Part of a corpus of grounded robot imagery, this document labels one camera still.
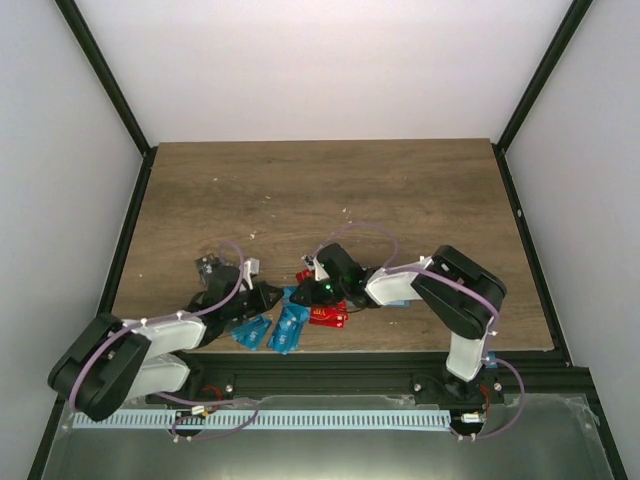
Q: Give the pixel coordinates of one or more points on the black front frame rail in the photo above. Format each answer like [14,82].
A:
[258,375]

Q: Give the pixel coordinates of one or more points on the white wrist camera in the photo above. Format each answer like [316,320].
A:
[315,268]
[250,269]

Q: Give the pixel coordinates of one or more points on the blue credit card pile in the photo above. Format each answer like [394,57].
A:
[287,331]

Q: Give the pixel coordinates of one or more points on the light blue slotted cable duct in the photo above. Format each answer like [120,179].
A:
[404,420]

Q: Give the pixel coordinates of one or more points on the black credit card pile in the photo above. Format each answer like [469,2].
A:
[206,265]

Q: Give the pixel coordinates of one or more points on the black right frame post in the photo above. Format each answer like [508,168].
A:
[550,59]

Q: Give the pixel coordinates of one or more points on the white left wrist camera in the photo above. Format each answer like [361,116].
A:
[250,269]

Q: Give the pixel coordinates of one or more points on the red credit card pile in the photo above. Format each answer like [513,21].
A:
[305,277]

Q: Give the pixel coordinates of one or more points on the black left frame post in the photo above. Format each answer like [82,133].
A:
[92,52]

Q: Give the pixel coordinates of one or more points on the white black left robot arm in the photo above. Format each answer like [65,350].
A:
[115,360]

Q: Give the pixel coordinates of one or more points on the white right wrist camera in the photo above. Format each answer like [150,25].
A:
[315,268]

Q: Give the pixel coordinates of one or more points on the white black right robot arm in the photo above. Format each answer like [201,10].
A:
[464,296]

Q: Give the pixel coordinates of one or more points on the black frame post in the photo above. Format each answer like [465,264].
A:
[92,52]
[550,59]

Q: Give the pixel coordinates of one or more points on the blue card holder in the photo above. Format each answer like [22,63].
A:
[399,304]

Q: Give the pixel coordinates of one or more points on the grey metal base plate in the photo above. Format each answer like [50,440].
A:
[544,437]

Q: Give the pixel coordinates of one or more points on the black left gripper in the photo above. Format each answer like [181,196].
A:
[265,304]

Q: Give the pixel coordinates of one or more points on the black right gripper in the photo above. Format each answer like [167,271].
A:
[310,295]

